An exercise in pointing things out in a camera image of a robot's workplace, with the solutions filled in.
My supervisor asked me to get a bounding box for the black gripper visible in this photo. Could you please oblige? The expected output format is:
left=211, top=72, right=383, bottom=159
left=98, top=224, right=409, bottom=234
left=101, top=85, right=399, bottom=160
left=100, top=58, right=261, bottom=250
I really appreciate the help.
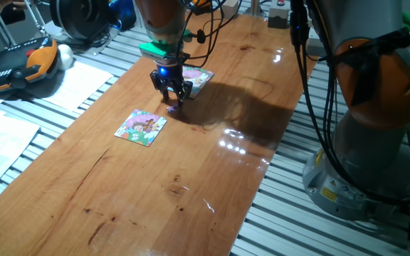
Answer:
left=149, top=56, right=194, bottom=107

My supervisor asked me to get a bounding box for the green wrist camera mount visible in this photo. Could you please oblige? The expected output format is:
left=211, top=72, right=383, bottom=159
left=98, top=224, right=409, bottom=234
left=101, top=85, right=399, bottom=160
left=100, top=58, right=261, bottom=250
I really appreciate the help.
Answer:
left=139, top=38, right=191, bottom=60

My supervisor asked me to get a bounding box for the white computer mouse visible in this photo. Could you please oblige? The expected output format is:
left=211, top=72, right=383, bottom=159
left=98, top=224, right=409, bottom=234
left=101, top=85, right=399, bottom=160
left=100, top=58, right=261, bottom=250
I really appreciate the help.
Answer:
left=57, top=43, right=75, bottom=71

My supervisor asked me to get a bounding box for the black filament spool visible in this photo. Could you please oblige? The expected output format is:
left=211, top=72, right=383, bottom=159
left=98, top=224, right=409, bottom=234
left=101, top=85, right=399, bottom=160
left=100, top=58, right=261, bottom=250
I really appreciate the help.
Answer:
left=49, top=0, right=112, bottom=42

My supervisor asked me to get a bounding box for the glossy wooden board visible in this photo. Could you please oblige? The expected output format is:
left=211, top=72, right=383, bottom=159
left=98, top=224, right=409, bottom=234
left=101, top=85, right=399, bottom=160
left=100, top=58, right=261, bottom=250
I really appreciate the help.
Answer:
left=0, top=14, right=318, bottom=256

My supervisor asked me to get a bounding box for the person forearm in black sleeve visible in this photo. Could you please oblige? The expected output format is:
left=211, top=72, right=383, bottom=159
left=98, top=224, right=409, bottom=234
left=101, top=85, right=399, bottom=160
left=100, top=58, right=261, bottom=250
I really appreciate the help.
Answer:
left=0, top=0, right=28, bottom=30

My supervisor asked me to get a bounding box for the white paper sheet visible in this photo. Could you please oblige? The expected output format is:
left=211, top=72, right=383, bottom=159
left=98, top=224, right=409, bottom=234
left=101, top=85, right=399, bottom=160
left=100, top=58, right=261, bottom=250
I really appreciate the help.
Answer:
left=0, top=109, right=41, bottom=203
left=43, top=60, right=115, bottom=113

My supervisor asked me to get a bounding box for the cartoon puzzle with missing piece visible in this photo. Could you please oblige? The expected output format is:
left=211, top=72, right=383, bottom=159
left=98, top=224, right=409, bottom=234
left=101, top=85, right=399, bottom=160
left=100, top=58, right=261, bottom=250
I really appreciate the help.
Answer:
left=114, top=108, right=168, bottom=148

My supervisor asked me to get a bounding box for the complete cartoon puzzle picture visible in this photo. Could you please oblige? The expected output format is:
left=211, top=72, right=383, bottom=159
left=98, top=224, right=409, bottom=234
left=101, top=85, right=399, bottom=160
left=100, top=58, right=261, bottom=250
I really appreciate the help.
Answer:
left=176, top=65, right=215, bottom=100

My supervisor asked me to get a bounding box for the frame pole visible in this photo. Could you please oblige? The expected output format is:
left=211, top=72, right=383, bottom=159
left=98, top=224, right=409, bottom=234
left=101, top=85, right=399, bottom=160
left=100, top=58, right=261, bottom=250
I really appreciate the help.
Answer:
left=243, top=0, right=266, bottom=17

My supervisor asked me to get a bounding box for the black and orange teach pendant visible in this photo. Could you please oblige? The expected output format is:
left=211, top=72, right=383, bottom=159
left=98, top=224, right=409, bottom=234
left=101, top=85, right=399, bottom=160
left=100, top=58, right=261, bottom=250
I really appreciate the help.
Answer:
left=0, top=36, right=60, bottom=95

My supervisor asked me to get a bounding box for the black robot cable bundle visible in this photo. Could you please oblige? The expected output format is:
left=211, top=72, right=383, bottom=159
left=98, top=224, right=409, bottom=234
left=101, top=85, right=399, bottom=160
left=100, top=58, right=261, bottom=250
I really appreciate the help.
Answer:
left=176, top=0, right=410, bottom=207

